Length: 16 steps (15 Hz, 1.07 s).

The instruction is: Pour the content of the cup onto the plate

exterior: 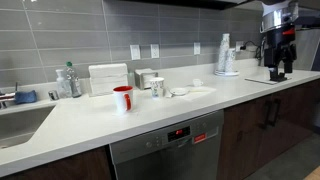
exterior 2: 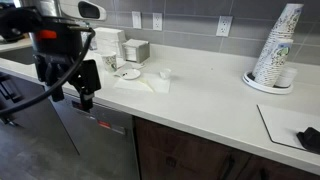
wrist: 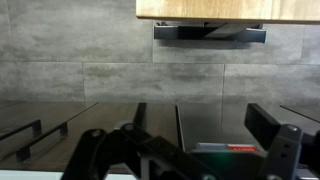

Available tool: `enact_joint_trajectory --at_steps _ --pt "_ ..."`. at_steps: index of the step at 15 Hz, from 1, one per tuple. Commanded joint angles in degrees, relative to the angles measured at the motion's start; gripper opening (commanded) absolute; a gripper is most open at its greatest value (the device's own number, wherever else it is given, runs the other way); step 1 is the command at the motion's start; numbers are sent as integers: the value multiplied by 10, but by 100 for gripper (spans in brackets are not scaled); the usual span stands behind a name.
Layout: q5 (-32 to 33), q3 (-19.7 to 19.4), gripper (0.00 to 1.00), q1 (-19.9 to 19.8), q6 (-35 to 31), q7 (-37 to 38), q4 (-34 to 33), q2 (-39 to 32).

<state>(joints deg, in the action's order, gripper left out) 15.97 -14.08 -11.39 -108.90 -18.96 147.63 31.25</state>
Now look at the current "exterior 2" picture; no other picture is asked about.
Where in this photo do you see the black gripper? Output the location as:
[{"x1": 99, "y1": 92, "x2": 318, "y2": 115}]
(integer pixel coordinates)
[{"x1": 31, "y1": 18, "x2": 102, "y2": 113}]

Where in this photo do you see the small white cup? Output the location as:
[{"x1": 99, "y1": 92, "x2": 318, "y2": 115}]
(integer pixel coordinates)
[{"x1": 159, "y1": 68, "x2": 173, "y2": 80}]

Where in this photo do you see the small white plate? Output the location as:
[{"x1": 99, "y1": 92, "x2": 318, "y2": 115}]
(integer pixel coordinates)
[{"x1": 114, "y1": 68, "x2": 142, "y2": 81}]

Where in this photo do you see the short printed cup stack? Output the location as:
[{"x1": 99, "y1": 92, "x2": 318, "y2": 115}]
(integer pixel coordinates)
[{"x1": 262, "y1": 38, "x2": 294, "y2": 88}]

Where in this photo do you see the tall printed cup stack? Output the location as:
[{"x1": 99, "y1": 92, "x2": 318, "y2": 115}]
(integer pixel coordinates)
[{"x1": 252, "y1": 3, "x2": 305, "y2": 81}]

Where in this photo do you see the clear plastic bottle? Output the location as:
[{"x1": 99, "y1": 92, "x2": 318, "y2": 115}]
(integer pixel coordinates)
[{"x1": 87, "y1": 31, "x2": 98, "y2": 52}]

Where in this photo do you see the white napkin box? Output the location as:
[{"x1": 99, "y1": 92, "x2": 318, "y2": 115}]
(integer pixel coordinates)
[{"x1": 93, "y1": 27, "x2": 127, "y2": 56}]

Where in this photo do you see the kitchen sink basin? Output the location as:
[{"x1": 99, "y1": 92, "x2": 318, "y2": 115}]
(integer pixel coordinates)
[{"x1": 0, "y1": 46, "x2": 35, "y2": 66}]

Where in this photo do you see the grey cabinet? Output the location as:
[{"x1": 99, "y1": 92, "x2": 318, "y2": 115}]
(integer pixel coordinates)
[{"x1": 0, "y1": 71, "x2": 80, "y2": 158}]

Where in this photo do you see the stainless steel dishwasher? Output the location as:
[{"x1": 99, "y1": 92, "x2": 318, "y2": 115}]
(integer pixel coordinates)
[{"x1": 49, "y1": 92, "x2": 141, "y2": 180}]

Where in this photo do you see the white paper napkin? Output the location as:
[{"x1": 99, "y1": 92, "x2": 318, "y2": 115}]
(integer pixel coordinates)
[{"x1": 113, "y1": 72, "x2": 172, "y2": 94}]

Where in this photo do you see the brown wooden cabinet door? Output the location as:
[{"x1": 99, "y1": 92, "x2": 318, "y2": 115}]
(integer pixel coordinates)
[{"x1": 133, "y1": 116, "x2": 320, "y2": 180}]

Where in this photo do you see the white round tray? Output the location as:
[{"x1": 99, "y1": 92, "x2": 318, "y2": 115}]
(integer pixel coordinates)
[{"x1": 242, "y1": 70, "x2": 294, "y2": 95}]

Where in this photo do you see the white lid stack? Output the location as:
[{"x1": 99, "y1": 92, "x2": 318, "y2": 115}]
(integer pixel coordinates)
[{"x1": 274, "y1": 66, "x2": 298, "y2": 89}]

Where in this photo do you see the white rectangular mat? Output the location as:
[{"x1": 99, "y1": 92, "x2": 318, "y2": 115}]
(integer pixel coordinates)
[{"x1": 256, "y1": 104, "x2": 320, "y2": 152}]

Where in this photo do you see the black object on mat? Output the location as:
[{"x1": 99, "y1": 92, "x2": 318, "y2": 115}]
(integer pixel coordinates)
[{"x1": 296, "y1": 126, "x2": 320, "y2": 155}]

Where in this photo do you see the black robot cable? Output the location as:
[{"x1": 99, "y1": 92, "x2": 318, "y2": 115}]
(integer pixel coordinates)
[{"x1": 0, "y1": 28, "x2": 98, "y2": 116}]

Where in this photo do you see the black drawer handle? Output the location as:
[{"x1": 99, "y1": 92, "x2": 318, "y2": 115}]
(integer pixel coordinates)
[{"x1": 0, "y1": 74, "x2": 23, "y2": 104}]

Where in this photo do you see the black cabinet handle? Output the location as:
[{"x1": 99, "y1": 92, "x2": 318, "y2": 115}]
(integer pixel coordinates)
[{"x1": 218, "y1": 154, "x2": 235, "y2": 180}]

